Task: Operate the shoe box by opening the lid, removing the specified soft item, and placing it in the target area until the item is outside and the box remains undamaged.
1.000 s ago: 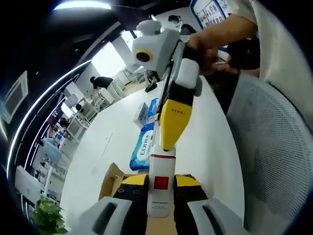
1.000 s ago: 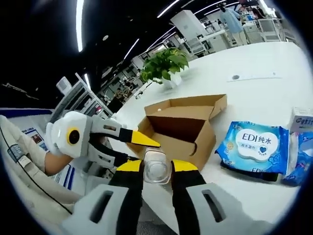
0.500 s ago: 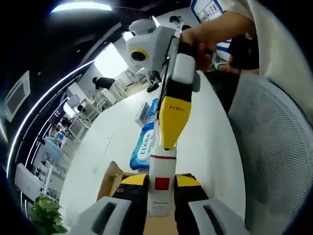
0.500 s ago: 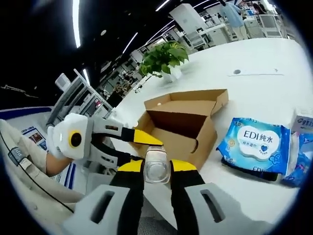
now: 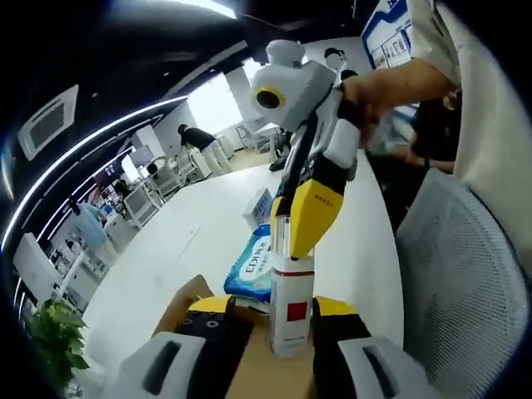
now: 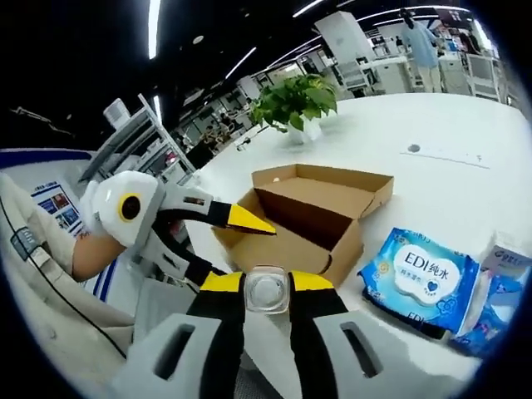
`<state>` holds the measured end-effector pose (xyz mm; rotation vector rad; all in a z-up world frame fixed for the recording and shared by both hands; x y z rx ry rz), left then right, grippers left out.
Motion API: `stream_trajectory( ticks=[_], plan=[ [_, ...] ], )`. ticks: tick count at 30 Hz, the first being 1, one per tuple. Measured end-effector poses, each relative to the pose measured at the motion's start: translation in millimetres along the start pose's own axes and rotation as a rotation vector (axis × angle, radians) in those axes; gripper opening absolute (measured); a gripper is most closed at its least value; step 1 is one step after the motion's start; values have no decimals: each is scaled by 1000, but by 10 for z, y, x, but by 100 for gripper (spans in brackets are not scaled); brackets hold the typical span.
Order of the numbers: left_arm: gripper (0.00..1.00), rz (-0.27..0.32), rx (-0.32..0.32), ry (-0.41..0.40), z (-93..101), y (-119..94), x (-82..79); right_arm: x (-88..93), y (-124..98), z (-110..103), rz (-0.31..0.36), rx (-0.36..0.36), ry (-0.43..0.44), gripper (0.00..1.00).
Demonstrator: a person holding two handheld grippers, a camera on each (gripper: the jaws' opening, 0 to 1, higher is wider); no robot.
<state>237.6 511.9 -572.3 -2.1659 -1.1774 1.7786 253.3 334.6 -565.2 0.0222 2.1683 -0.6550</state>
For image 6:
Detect blue soft wet wipes pack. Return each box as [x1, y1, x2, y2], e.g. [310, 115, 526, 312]
[357, 227, 482, 337]

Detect grey metal rack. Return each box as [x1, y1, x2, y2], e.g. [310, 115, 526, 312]
[78, 93, 197, 184]

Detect white desk cabinet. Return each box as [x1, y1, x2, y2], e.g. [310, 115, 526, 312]
[372, 57, 411, 95]

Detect clear glass jar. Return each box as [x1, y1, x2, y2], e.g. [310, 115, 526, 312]
[243, 264, 291, 316]

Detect blue soft tissue packet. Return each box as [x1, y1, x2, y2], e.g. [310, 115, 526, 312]
[448, 232, 532, 359]

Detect thin black cable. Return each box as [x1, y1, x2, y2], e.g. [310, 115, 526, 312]
[0, 195, 129, 359]

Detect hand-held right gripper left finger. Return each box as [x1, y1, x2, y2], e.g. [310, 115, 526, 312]
[110, 272, 248, 399]

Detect green potted plant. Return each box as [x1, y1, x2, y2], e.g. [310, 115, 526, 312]
[248, 73, 339, 145]

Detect blue framed wall poster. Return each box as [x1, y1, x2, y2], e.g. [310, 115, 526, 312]
[31, 180, 85, 239]

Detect ceiling light strip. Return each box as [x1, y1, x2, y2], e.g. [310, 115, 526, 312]
[225, 46, 258, 81]
[147, 0, 162, 60]

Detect person's beige shirt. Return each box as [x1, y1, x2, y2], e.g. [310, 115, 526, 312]
[0, 172, 136, 375]

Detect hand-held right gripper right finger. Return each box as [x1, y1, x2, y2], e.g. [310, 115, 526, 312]
[288, 269, 450, 399]

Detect white box device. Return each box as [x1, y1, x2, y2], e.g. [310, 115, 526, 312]
[102, 98, 128, 126]

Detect brown cardboard shoe box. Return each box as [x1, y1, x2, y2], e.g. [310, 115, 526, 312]
[210, 163, 395, 288]

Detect white office chair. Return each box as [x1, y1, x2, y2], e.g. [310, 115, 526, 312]
[465, 52, 500, 101]

